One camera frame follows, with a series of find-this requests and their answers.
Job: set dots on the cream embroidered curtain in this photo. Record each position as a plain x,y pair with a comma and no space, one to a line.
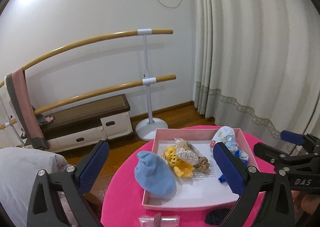
257,67

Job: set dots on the grey quilted bedding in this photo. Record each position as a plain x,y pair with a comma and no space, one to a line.
19,168

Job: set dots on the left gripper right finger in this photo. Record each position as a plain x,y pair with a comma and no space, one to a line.
277,207

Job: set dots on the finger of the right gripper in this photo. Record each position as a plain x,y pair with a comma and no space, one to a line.
269,154
291,137

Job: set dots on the royal blue knitted cloth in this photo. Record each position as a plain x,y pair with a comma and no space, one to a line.
222,179

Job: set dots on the white drawer bench cabinet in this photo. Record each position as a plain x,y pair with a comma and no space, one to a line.
86,124

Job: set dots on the lower wooden ballet bar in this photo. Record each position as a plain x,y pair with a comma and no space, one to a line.
99,92

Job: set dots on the patterned light blue sock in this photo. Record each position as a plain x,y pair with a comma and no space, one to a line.
226,135

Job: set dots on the upper wooden ballet bar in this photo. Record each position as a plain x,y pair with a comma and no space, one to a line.
87,41

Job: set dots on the wooden ballet bar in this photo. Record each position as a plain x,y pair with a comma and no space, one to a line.
99,92
87,41

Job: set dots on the white printed paper sheet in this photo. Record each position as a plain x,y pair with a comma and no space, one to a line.
201,191

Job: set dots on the beige stocking bundle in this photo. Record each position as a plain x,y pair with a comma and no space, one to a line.
202,165

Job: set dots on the pink grey hanging towel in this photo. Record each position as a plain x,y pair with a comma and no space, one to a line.
29,122

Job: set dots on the white barre stand post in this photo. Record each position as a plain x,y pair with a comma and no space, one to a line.
146,129

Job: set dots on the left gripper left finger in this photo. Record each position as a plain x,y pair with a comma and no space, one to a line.
45,208

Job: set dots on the dark navy knitted item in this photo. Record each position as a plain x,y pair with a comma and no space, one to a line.
215,217

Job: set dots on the clear bag with brown tie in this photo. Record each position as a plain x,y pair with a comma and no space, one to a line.
159,221

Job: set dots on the cotton swabs plastic bag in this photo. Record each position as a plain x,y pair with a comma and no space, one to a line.
186,151

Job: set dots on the plain light blue sock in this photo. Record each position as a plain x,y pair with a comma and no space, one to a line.
153,175

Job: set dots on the pink cardboard box tray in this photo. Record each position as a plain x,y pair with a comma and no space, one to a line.
166,137

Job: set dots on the pink round table cover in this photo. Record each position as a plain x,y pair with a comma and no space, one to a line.
122,204

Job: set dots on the yellow crocheted toy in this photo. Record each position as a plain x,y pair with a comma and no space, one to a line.
180,168

